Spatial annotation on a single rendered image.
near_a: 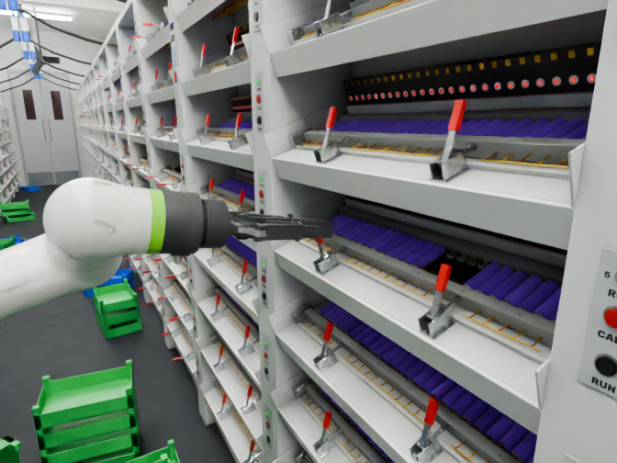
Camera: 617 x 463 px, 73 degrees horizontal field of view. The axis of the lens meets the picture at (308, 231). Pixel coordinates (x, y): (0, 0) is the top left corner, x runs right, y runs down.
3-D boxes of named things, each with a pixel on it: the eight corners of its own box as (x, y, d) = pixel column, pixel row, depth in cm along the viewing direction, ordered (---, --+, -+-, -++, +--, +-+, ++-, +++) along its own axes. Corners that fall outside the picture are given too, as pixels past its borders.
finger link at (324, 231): (297, 219, 71) (299, 220, 71) (331, 220, 75) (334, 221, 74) (295, 236, 72) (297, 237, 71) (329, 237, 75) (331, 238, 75)
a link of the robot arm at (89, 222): (39, 240, 47) (44, 156, 51) (41, 276, 56) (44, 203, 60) (169, 242, 54) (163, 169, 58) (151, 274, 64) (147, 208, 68)
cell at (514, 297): (544, 288, 55) (513, 315, 52) (531, 284, 56) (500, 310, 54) (543, 276, 54) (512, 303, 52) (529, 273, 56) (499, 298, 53)
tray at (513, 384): (544, 441, 42) (537, 372, 39) (279, 267, 93) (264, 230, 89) (646, 333, 50) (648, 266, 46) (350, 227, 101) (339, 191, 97)
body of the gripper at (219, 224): (188, 241, 67) (241, 242, 72) (203, 254, 60) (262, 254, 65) (192, 194, 66) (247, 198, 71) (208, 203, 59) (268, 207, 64)
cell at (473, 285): (502, 274, 60) (473, 298, 58) (491, 270, 62) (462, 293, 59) (500, 264, 59) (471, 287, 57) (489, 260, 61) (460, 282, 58)
